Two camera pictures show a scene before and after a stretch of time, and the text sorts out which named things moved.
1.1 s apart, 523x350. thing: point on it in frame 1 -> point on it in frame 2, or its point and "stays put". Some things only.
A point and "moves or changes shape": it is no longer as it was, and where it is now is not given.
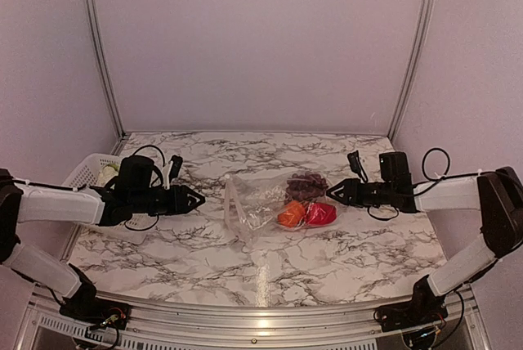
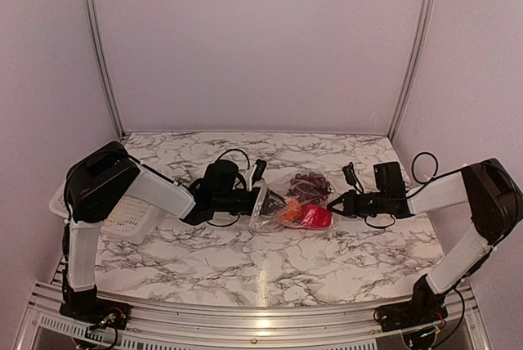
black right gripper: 350,184 -> 350,208
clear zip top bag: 262,204 moves or changes shape
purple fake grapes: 307,186 stays put
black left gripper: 179,204 -> 265,209
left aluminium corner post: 100,47 stays put
